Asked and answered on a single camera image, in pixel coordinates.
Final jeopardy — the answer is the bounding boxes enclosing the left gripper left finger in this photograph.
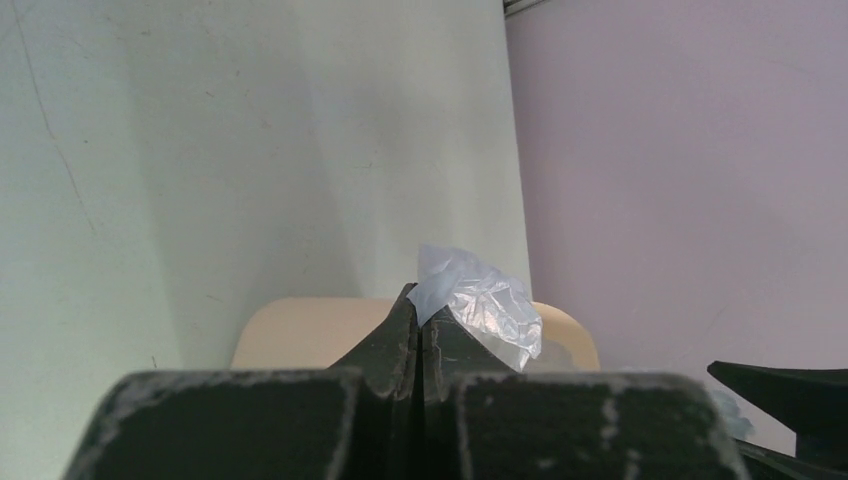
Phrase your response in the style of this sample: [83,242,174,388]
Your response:
[65,294,418,479]

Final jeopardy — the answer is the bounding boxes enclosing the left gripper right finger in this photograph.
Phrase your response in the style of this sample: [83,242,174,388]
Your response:
[422,311,748,479]

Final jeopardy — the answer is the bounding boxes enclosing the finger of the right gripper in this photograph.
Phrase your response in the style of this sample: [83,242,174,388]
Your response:
[736,440,847,480]
[707,361,847,471]

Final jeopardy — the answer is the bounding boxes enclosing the blue plastic trash bag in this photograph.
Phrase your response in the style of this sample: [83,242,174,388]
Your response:
[407,245,543,372]

